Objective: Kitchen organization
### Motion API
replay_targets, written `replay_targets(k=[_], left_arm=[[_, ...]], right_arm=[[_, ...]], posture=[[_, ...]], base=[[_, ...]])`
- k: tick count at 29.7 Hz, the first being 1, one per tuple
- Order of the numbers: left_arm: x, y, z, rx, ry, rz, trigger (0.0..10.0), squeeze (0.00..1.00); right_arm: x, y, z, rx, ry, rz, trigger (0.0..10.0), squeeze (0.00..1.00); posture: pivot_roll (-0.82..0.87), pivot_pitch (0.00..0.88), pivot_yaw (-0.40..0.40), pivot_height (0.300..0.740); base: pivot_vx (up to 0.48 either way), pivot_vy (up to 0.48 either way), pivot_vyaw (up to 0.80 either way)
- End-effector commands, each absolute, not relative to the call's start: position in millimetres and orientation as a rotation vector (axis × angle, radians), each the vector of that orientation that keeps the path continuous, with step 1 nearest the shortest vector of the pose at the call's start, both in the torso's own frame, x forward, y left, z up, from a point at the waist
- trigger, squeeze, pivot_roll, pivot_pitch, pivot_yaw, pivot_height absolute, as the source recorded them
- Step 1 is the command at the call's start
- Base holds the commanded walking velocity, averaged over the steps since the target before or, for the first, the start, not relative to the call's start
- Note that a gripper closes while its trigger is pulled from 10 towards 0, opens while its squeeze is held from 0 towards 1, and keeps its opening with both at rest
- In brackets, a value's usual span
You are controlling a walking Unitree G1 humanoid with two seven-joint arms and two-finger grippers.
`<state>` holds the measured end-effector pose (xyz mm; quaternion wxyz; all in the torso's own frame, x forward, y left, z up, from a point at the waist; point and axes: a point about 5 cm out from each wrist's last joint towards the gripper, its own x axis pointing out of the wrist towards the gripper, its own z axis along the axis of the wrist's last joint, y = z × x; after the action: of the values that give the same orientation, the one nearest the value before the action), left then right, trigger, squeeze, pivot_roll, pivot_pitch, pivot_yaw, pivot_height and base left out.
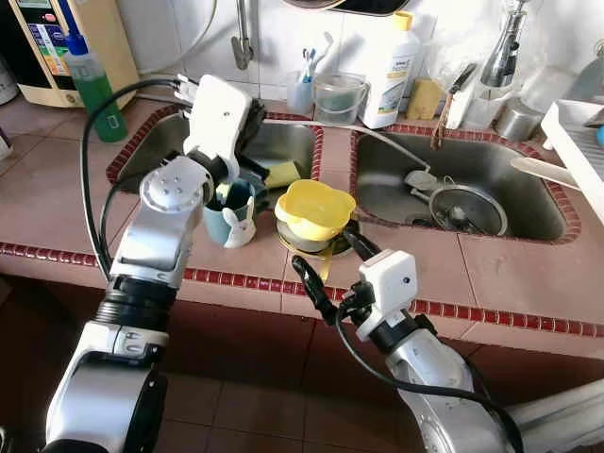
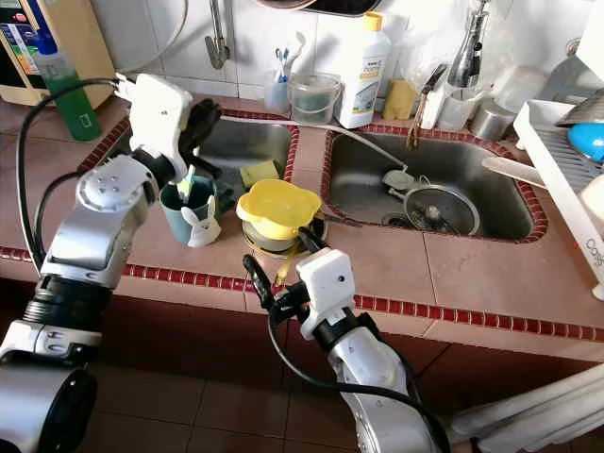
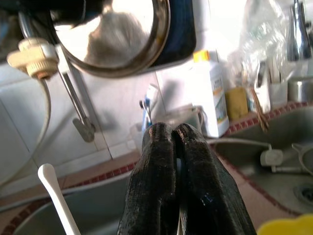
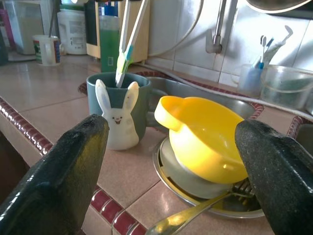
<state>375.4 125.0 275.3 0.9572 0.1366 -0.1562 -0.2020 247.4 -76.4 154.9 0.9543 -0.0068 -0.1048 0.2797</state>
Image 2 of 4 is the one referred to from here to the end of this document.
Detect stainless steel bowl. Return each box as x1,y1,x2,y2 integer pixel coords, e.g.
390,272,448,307
243,222,327,256

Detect teal rabbit mug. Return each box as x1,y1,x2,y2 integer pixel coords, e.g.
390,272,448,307
159,173,223,248

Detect yellow plastic bowl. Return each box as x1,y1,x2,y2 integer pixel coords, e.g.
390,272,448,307
236,179,324,242

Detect stainless steel sink basin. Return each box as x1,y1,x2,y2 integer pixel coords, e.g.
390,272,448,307
113,109,300,204
321,125,550,244

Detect clear toothbrush cup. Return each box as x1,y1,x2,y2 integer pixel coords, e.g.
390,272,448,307
264,71,294,114

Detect bright yellow sponge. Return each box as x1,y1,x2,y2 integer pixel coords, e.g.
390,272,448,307
239,160,279,188

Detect clear small plastic bucket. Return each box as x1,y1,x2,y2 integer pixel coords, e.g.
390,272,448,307
286,71,344,126

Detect green dish soap bottle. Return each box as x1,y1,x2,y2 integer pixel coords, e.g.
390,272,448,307
33,28,102,143

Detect beige water purifier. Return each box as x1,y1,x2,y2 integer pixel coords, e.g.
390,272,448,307
0,0,114,107

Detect steel pot lid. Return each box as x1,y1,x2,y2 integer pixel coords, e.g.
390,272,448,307
404,184,482,237

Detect white yellow-capped detergent bottle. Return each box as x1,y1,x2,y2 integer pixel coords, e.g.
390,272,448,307
337,11,393,130

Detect dull yellow sponge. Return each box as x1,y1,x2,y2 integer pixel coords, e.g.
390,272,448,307
380,78,418,121

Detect white black-topped dish brush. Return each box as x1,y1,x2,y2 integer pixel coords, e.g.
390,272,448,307
420,61,449,130

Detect clear plastic cup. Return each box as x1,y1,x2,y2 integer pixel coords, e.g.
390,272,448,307
434,83,482,130

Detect small steel cup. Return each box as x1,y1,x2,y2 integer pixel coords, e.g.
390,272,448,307
469,99,517,143

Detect clear plastic bag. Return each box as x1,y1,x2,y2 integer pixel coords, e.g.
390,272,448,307
396,19,463,91

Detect chrome pull-out faucet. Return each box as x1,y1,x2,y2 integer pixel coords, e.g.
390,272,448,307
446,0,492,89

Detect white dish rack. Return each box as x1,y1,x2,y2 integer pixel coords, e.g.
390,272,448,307
514,99,604,301

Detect translucent plastic container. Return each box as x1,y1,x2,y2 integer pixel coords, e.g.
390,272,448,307
495,66,548,112

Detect white ribbed plastic object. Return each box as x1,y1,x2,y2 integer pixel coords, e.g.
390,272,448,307
453,363,604,453

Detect blue bowl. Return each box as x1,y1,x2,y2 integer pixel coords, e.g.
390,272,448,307
568,123,604,163

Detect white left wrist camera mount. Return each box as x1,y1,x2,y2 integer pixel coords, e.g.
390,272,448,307
127,74,194,185

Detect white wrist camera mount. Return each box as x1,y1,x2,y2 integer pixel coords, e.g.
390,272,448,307
294,247,358,341
127,74,194,185

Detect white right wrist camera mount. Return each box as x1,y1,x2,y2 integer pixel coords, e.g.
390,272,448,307
294,247,358,341

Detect steel wall tap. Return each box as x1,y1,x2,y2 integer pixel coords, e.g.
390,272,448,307
206,0,232,72

